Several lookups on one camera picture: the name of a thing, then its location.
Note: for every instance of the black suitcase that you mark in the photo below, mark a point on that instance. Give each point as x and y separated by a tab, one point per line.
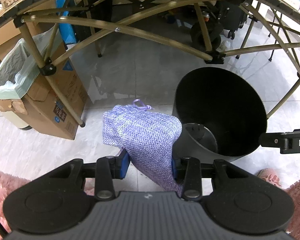
223	16

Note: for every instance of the pink fuzzy slipper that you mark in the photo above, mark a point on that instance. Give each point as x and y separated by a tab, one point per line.
270	175

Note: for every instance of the purple knit pouch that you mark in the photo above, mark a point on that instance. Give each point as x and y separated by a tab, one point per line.
148	138

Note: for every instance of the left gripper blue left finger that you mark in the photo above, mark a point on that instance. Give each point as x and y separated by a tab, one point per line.
122	163

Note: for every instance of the folding camp table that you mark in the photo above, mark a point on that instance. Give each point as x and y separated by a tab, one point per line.
136	68

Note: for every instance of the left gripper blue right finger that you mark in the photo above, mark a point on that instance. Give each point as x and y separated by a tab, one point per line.
175	167

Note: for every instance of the black trash bin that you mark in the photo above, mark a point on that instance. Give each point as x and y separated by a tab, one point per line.
222	116

